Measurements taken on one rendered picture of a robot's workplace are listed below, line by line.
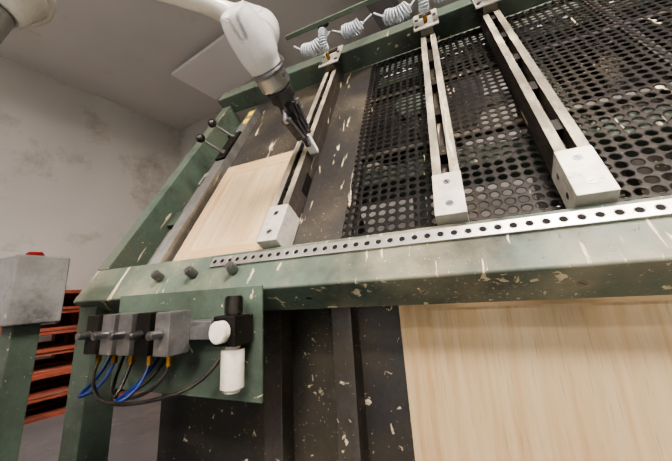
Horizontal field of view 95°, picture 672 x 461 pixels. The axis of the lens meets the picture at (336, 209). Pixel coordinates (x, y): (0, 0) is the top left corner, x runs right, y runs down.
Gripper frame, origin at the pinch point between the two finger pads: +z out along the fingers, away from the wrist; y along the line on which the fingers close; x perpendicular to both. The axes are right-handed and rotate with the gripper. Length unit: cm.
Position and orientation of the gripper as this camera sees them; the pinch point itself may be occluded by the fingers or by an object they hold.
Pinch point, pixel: (309, 144)
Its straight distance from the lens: 103.0
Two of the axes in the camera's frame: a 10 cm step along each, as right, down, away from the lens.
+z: 4.0, 6.6, 6.4
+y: 1.5, -7.3, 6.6
